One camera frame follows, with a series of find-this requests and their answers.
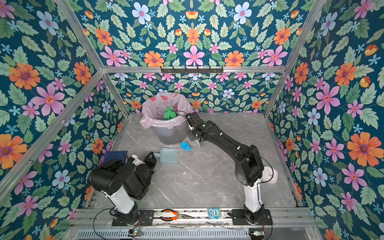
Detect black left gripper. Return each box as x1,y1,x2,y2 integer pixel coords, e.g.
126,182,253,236
141,152,155,189

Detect pale green dustpan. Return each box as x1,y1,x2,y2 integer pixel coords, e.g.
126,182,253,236
154,148,178,165

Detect blue paper scrap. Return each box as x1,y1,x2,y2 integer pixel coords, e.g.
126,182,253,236
181,142,191,151

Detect green paper scrap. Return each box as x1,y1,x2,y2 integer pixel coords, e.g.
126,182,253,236
164,107,178,121

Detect pale green hand brush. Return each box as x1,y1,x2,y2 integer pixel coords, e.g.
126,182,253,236
195,140,201,149

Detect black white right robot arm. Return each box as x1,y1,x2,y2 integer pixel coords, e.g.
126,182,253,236
185,112,264,214

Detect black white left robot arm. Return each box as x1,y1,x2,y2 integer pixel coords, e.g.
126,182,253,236
88,151,157,224

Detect silver mesh waste basket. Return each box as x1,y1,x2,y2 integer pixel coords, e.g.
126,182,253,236
154,122,188,145

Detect dark blue book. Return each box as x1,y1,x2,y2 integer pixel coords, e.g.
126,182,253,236
103,151,128,163

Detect small circuit board left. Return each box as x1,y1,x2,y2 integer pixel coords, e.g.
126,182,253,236
129,229,143,238

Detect small circuit board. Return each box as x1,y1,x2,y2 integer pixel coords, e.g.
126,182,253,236
249,230,265,240
129,229,143,238

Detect blue owl figurine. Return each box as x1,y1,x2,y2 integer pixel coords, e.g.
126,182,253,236
208,207,222,220

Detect white brush holder stand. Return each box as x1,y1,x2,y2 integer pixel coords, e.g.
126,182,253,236
262,166,279,184

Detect small circuit board right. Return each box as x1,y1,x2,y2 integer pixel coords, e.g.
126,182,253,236
249,230,265,240

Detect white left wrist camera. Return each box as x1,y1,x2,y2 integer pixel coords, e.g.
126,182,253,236
128,155,145,166

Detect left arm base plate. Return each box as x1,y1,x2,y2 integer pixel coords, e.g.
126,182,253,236
112,210,155,227

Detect black hook rail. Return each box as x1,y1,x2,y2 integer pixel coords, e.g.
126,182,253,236
160,66,224,74

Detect orange handled pliers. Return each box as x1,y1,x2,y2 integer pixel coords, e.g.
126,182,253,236
159,209,195,222

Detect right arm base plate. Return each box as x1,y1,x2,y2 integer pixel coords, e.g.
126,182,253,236
229,208,273,226

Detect aluminium frame rails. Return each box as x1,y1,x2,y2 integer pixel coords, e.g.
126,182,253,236
1,1,317,240

